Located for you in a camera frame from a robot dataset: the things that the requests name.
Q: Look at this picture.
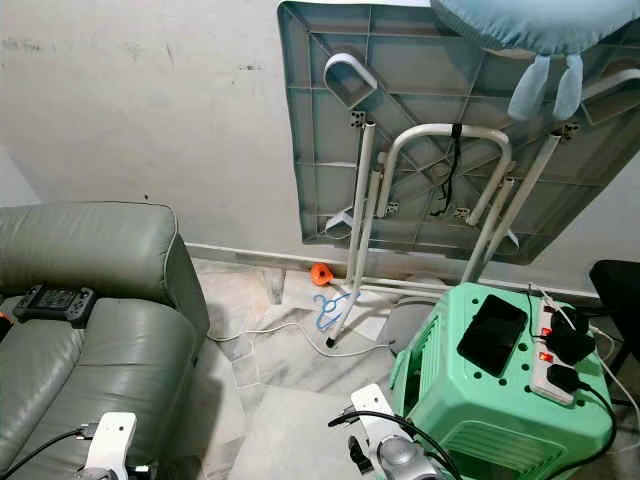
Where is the grey-green leather sofa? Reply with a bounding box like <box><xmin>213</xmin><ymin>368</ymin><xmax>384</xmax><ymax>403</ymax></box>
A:
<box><xmin>0</xmin><ymin>203</ymin><xmax>211</xmax><ymax>480</ymax></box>

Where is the green plastic stool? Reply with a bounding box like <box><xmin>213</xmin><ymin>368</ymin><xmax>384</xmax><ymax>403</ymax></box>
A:
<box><xmin>388</xmin><ymin>282</ymin><xmax>617</xmax><ymax>480</ymax></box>

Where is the grey round bin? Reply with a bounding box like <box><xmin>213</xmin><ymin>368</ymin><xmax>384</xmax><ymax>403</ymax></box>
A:
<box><xmin>379</xmin><ymin>298</ymin><xmax>437</xmax><ymax>354</ymax></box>

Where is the blue clothes hanger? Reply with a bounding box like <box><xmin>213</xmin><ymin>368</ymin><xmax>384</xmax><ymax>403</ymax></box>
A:
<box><xmin>312</xmin><ymin>290</ymin><xmax>357</xmax><ymax>332</ymax></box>

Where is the black tablet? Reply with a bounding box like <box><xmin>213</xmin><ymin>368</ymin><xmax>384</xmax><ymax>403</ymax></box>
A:
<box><xmin>456</xmin><ymin>295</ymin><xmax>530</xmax><ymax>378</ymax></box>

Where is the orange tape roll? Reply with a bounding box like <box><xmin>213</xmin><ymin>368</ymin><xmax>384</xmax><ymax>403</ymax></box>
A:
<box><xmin>309</xmin><ymin>262</ymin><xmax>335</xmax><ymax>286</ymax></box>

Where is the white power strip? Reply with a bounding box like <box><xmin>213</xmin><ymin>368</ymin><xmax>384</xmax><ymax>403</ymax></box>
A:
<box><xmin>530</xmin><ymin>298</ymin><xmax>597</xmax><ymax>407</ymax></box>

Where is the small black plug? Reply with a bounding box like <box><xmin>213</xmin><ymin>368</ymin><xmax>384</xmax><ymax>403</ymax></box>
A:
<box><xmin>550</xmin><ymin>365</ymin><xmax>587</xmax><ymax>395</ymax></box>

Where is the large black power adapter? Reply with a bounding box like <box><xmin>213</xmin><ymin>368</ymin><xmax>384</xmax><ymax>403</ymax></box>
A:
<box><xmin>548</xmin><ymin>306</ymin><xmax>599</xmax><ymax>365</ymax></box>

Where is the black chair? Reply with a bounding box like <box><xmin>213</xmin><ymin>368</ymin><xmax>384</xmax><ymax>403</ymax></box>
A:
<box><xmin>587</xmin><ymin>259</ymin><xmax>640</xmax><ymax>377</ymax></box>

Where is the black game controller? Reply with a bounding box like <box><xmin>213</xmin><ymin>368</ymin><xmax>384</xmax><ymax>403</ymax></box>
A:
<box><xmin>15</xmin><ymin>285</ymin><xmax>99</xmax><ymax>329</ymax></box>

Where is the grey folding table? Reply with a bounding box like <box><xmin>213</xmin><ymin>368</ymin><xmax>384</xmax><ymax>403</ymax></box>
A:
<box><xmin>277</xmin><ymin>0</ymin><xmax>640</xmax><ymax>266</ymax></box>

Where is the light blue cushion with ties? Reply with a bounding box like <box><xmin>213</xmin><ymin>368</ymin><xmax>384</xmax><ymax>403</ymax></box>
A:
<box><xmin>430</xmin><ymin>0</ymin><xmax>640</xmax><ymax>123</ymax></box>

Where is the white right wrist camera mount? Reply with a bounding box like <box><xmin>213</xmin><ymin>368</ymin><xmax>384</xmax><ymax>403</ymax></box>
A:
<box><xmin>349</xmin><ymin>384</ymin><xmax>402</xmax><ymax>442</ymax></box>

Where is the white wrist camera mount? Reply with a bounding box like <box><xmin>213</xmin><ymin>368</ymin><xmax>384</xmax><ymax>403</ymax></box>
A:
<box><xmin>349</xmin><ymin>384</ymin><xmax>402</xmax><ymax>442</ymax></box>
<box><xmin>81</xmin><ymin>412</ymin><xmax>139</xmax><ymax>474</ymax></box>

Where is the white floor cable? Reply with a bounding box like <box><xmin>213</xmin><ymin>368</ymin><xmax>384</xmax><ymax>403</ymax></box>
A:
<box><xmin>207</xmin><ymin>318</ymin><xmax>393</xmax><ymax>359</ymax></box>

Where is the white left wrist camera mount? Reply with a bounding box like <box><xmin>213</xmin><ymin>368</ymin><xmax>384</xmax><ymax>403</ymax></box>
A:
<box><xmin>81</xmin><ymin>412</ymin><xmax>139</xmax><ymax>474</ymax></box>

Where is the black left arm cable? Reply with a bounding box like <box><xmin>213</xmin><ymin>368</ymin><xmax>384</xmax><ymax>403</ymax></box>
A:
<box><xmin>0</xmin><ymin>426</ymin><xmax>97</xmax><ymax>480</ymax></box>

